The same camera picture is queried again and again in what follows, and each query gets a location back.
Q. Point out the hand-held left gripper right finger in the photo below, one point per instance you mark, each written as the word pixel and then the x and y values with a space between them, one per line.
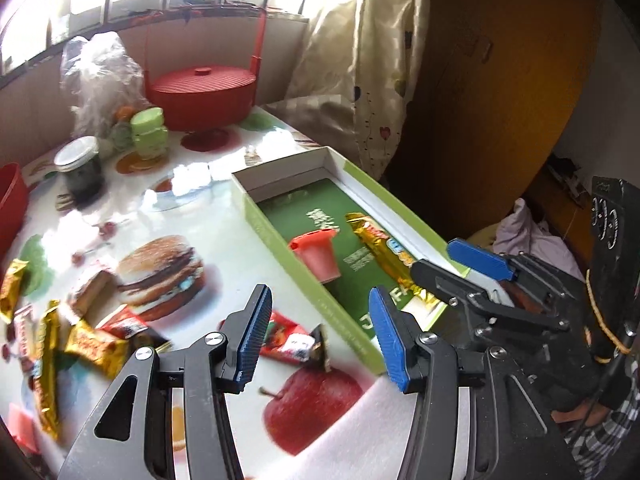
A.
pixel 392 342

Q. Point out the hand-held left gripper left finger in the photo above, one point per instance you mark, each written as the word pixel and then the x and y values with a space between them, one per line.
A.
pixel 248 342

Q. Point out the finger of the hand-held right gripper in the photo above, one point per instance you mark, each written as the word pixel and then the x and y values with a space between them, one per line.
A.
pixel 440 280
pixel 480 257

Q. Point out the long gold snack stick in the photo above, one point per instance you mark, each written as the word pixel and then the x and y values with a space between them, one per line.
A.
pixel 381 251
pixel 47 375

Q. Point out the green cardboard box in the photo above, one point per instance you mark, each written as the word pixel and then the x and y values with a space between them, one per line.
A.
pixel 300 210

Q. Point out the red snack packet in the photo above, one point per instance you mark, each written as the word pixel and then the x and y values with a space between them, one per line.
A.
pixel 125 327
pixel 295 342

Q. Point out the pale crumpled cloth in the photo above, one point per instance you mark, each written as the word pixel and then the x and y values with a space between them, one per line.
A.
pixel 532 242

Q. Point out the pink jelly cup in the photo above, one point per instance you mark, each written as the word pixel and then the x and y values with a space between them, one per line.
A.
pixel 317 257

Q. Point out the printed plastic tablecloth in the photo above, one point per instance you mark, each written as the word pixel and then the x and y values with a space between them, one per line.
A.
pixel 200 220

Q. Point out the brown wooden wardrobe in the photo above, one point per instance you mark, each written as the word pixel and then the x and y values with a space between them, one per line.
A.
pixel 500 85

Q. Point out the plaid clothing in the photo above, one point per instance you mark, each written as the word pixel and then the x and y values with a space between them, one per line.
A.
pixel 597 445

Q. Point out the cream patterned curtain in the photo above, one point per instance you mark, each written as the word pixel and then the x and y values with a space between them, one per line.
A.
pixel 360 60

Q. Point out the green plastic jar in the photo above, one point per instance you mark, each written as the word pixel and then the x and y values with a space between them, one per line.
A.
pixel 148 132

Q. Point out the pink flat packet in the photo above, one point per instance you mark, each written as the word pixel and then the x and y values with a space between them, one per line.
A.
pixel 22 424

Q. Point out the glass jar with dark contents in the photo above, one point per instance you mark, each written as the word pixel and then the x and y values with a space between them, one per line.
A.
pixel 80 170

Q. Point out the red oval bowl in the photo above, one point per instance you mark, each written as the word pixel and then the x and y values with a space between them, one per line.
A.
pixel 11 205

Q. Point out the clear plastic bag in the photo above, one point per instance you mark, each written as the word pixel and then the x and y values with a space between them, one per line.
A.
pixel 97 72

